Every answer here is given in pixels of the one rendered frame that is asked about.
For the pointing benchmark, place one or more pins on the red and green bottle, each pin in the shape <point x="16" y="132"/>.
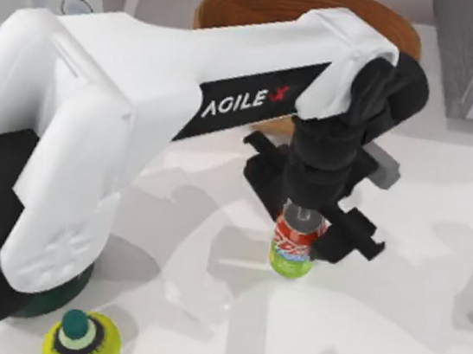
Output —
<point x="294" y="254"/>

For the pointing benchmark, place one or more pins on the round wooden basket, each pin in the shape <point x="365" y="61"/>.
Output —
<point x="250" y="8"/>

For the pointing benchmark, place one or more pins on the dark green bottle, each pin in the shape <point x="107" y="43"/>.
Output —
<point x="66" y="292"/>

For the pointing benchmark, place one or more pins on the yellow-green bottle with green cap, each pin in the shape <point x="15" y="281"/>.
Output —
<point x="88" y="345"/>

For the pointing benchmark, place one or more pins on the round microwave knob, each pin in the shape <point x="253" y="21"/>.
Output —
<point x="76" y="6"/>

